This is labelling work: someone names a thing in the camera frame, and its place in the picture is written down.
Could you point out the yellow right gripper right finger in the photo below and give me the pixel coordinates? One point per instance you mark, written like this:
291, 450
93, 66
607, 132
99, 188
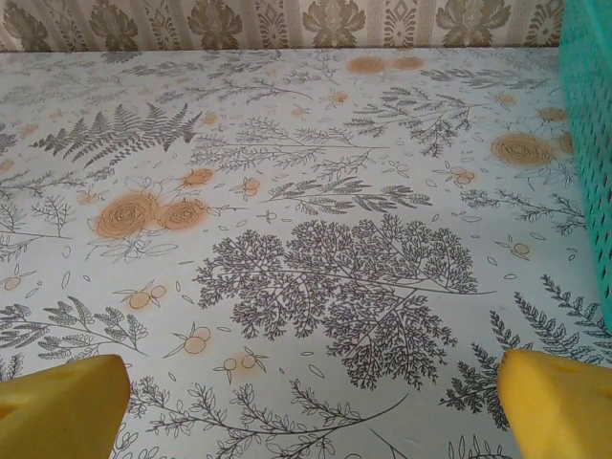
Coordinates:
559, 411

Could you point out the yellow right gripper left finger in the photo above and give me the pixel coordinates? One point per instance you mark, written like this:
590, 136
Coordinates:
62, 411

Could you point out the teal perforated plastic basket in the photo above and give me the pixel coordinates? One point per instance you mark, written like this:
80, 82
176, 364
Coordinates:
590, 119

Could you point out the floral patterned table mat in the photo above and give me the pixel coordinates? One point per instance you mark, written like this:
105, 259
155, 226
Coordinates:
306, 215

